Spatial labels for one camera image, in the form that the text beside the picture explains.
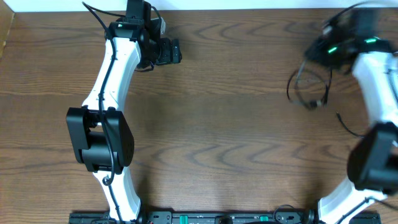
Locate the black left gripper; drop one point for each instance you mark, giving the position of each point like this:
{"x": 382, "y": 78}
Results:
{"x": 167, "y": 58}

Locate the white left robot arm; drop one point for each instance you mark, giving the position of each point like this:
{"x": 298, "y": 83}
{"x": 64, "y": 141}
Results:
{"x": 100, "y": 135}

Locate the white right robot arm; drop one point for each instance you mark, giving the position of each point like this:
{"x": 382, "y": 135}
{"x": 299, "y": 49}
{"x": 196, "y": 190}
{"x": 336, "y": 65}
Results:
{"x": 349, "y": 37}

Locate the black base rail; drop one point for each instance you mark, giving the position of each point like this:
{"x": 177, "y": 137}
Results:
{"x": 162, "y": 217}

